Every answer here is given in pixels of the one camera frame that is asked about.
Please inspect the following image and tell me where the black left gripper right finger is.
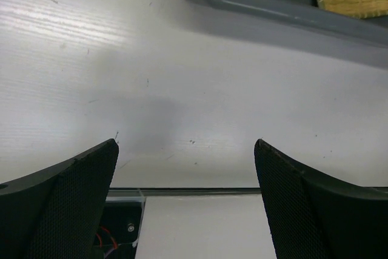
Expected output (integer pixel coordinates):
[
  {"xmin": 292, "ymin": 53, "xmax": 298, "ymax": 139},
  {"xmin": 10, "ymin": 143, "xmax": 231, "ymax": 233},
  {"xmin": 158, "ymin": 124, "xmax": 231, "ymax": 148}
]
[{"xmin": 254, "ymin": 139, "xmax": 387, "ymax": 258}]

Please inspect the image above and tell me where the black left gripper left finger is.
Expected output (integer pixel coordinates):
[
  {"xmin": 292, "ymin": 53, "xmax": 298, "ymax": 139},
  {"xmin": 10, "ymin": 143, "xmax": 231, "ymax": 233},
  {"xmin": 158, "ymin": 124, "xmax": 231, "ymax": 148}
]
[{"xmin": 1, "ymin": 139, "xmax": 119, "ymax": 258}]

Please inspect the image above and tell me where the grey plastic bin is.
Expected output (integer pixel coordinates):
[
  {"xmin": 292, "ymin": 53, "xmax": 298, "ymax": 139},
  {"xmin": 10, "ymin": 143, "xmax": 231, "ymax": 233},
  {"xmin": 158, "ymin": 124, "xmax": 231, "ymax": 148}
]
[{"xmin": 188, "ymin": 0, "xmax": 387, "ymax": 69}]

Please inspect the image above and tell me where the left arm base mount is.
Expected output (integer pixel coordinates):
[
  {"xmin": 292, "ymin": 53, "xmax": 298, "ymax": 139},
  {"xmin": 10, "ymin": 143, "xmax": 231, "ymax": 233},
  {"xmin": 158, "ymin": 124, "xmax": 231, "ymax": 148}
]
[{"xmin": 91, "ymin": 189, "xmax": 146, "ymax": 258}]

